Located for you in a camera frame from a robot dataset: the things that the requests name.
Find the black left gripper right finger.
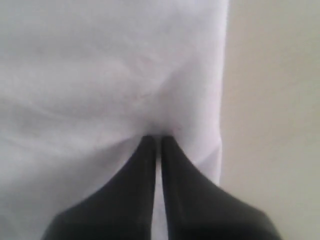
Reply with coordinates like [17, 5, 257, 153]
[161, 136, 282, 240]

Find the white t-shirt red lettering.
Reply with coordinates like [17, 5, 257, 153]
[0, 0, 229, 240]

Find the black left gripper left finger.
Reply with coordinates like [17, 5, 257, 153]
[43, 136, 157, 240]

